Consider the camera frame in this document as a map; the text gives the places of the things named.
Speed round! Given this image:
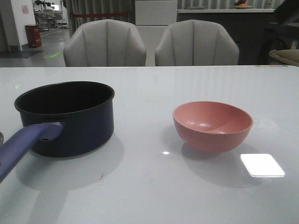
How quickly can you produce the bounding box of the beige upholstered chair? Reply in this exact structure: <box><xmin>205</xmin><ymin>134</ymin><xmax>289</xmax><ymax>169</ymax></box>
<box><xmin>63</xmin><ymin>19</ymin><xmax>147</xmax><ymax>67</ymax></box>
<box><xmin>155</xmin><ymin>20</ymin><xmax>239</xmax><ymax>66</ymax></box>

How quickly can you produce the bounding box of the white refrigerator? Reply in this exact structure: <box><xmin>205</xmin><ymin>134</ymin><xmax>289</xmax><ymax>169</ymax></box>
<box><xmin>135</xmin><ymin>0</ymin><xmax>177</xmax><ymax>26</ymax></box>

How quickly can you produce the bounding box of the dark blue saucepan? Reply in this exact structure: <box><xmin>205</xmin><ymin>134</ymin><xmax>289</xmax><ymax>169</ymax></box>
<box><xmin>0</xmin><ymin>81</ymin><xmax>114</xmax><ymax>179</ymax></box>

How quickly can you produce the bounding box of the glass lid with blue knob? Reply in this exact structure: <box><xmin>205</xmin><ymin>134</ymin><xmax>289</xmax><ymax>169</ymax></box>
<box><xmin>0</xmin><ymin>132</ymin><xmax>4</xmax><ymax>146</ymax></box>

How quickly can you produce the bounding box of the fruit plate on counter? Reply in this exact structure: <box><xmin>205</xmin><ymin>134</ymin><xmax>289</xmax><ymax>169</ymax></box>
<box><xmin>233</xmin><ymin>0</ymin><xmax>252</xmax><ymax>9</ymax></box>

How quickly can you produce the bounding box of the right beige upholstered chair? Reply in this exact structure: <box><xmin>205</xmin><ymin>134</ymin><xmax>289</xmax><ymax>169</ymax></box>
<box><xmin>155</xmin><ymin>20</ymin><xmax>239</xmax><ymax>66</ymax></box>

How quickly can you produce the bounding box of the dark kitchen counter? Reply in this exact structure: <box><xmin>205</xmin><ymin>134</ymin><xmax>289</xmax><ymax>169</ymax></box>
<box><xmin>177</xmin><ymin>8</ymin><xmax>299</xmax><ymax>66</ymax></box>

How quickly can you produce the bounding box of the beige cushion at right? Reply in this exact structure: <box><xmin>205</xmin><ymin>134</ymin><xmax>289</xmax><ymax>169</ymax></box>
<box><xmin>269</xmin><ymin>49</ymin><xmax>299</xmax><ymax>67</ymax></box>

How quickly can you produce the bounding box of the red trash bin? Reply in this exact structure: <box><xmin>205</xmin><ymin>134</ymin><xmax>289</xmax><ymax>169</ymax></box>
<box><xmin>25</xmin><ymin>24</ymin><xmax>42</xmax><ymax>48</ymax></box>

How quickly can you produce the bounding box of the red barrier belt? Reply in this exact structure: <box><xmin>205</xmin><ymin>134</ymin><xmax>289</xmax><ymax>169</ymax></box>
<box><xmin>72</xmin><ymin>11</ymin><xmax>130</xmax><ymax>18</ymax></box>

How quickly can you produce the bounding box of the pink bowl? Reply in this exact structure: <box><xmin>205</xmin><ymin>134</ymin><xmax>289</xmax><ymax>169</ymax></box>
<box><xmin>172</xmin><ymin>101</ymin><xmax>253</xmax><ymax>153</ymax></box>

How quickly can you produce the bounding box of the grey curtain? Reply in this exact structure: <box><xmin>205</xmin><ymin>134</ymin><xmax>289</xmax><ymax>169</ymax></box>
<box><xmin>63</xmin><ymin>0</ymin><xmax>135</xmax><ymax>34</ymax></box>

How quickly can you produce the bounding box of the left beige upholstered chair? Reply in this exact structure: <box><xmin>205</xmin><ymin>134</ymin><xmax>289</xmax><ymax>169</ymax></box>
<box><xmin>63</xmin><ymin>19</ymin><xmax>147</xmax><ymax>67</ymax></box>

